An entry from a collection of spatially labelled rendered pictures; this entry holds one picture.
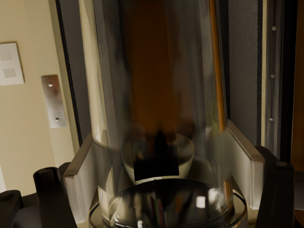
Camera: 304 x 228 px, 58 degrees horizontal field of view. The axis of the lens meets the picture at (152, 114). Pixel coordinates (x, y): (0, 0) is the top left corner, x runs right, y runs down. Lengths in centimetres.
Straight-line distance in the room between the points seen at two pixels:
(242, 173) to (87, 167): 9
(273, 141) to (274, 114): 4
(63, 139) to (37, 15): 16
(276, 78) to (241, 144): 24
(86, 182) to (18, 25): 73
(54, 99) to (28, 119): 52
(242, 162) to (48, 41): 29
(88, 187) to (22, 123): 75
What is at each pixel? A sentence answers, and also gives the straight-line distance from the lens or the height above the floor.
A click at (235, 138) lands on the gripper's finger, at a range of 18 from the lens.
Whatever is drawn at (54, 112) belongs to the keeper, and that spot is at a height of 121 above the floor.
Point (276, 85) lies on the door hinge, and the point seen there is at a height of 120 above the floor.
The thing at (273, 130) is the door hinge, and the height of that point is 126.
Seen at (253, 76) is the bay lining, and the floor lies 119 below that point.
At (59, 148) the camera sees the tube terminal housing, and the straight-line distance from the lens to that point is 41.
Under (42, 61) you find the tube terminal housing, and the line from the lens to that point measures 38.
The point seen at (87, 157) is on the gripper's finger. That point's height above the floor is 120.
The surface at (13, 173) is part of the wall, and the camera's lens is 99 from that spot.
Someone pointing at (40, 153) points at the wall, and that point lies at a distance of 92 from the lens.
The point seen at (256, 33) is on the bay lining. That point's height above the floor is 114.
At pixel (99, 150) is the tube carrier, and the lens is 17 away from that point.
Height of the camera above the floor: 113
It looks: 15 degrees up
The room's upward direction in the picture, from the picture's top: 175 degrees clockwise
